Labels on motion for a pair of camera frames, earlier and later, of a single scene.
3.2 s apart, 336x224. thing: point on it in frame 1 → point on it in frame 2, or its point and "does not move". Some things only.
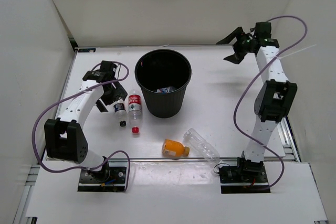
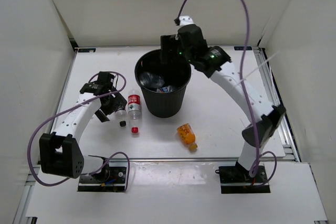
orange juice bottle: (175, 149) → (187, 136)
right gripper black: (237, 57) → (170, 43)
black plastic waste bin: (163, 75) does not move
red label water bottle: (135, 110) does not move
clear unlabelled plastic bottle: (201, 146) → (151, 80)
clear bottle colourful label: (166, 90) does not move
